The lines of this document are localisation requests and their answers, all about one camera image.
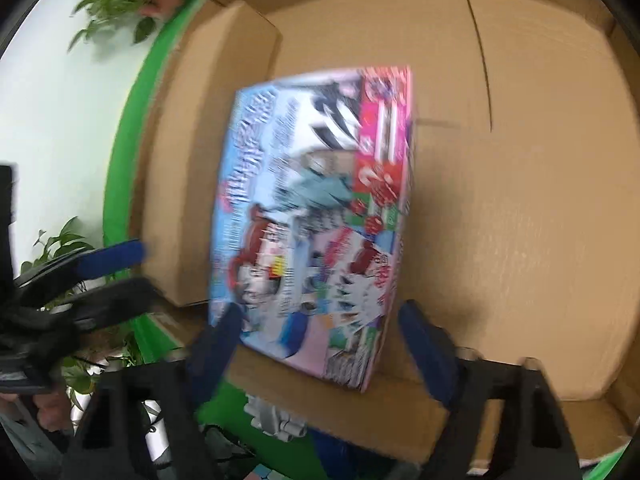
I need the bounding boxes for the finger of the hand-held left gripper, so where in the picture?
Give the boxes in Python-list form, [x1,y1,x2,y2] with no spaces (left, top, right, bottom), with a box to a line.
[17,240,148,302]
[45,277,168,333]

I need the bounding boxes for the white folding stand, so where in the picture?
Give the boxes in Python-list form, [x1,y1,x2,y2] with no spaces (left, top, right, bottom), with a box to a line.
[244,394,309,442]

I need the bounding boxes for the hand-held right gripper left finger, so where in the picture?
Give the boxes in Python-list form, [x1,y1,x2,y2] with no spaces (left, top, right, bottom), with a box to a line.
[60,304,245,480]

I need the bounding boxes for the colourful printed toy box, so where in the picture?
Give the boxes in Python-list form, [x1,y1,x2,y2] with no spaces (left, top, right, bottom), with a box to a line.
[207,65,416,393]

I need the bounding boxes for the person's left hand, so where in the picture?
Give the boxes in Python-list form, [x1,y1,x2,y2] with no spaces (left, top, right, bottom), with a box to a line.
[0,391,76,435]

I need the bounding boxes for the pastel puzzle cube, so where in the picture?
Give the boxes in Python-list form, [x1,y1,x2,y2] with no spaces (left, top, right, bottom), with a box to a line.
[250,462,306,480]

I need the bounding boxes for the cardboard box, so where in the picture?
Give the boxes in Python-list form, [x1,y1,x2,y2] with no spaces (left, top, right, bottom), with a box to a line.
[127,0,636,476]

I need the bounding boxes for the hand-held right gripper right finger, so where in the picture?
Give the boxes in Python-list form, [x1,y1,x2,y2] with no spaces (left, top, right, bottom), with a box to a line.
[398,300,584,480]

